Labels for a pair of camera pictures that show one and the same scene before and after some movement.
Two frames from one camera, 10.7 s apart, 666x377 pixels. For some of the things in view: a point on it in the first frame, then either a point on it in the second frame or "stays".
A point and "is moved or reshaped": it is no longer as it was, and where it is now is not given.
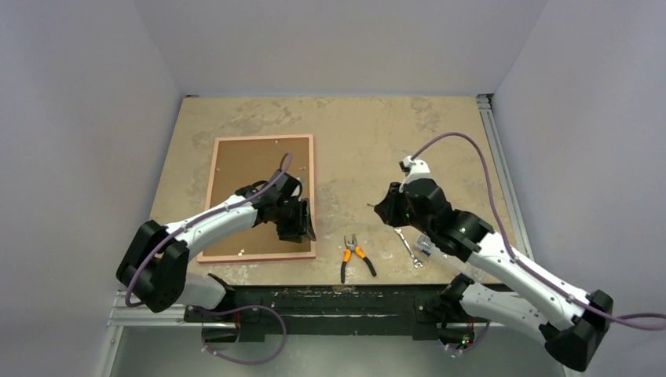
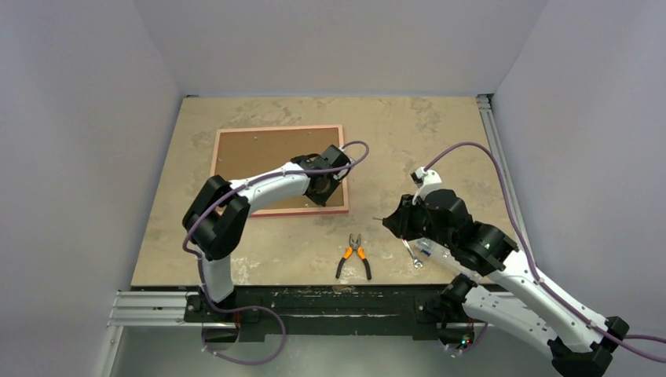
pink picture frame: x=239 y=164 is moved or reshaped
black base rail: x=336 y=312 stays
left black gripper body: x=291 y=211 → x=321 y=199
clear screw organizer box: x=427 y=247 stays
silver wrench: x=417 y=262 stays
